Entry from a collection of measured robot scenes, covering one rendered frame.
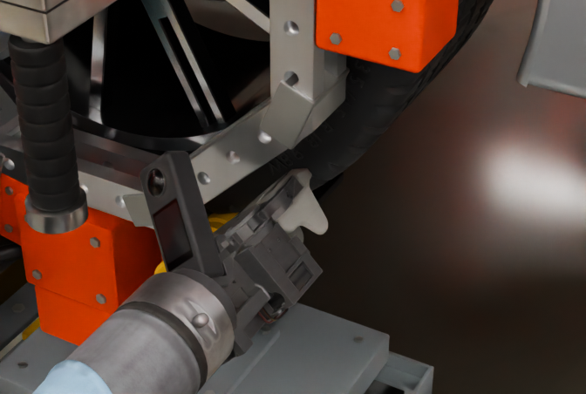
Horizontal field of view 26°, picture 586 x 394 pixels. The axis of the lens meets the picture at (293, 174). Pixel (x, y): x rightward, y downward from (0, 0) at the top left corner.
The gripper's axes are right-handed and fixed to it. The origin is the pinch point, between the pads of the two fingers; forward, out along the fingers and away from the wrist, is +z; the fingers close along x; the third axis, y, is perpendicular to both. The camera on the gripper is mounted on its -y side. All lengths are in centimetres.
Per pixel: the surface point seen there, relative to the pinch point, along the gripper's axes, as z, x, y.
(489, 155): 106, -57, 33
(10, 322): 19, -80, -1
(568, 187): 103, -46, 45
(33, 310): 22, -79, 0
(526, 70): 7.0, 21.8, 4.3
